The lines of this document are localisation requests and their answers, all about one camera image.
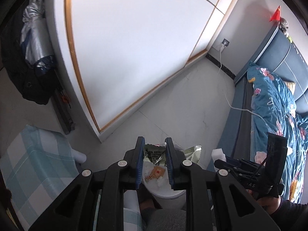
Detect green snack wrapper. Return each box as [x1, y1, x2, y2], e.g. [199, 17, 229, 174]
[144, 144, 202, 166]

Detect brown sachet with red dot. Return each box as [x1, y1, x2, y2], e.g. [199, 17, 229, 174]
[145, 166, 166, 182]

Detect white tissue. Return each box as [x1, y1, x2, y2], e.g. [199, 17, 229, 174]
[142, 162, 169, 190]

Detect white trash bin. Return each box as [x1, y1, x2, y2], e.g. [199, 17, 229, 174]
[141, 144, 208, 210]

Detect person's right hand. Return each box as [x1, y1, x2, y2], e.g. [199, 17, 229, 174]
[257, 196, 281, 215]

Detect blue floral bedding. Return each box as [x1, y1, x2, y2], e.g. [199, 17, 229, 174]
[247, 63, 307, 203]

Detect black framed glass door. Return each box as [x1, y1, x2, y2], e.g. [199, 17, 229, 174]
[51, 70, 75, 135]

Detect white wardrobe gold trim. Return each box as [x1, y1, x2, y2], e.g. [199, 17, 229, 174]
[45, 0, 238, 141]

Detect blue checkered tablecloth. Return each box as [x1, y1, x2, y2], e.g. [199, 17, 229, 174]
[1, 126, 142, 230]

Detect blue bed headboard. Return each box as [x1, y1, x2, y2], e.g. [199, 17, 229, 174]
[234, 24, 307, 115]

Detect silver blue folded umbrella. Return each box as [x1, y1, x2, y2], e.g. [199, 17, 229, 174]
[20, 0, 55, 76]

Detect red small flag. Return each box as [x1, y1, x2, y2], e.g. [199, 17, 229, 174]
[269, 5, 281, 21]

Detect white charger cable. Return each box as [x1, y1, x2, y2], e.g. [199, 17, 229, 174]
[215, 45, 273, 135]

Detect wall power socket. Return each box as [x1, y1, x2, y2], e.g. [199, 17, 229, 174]
[221, 39, 230, 47]

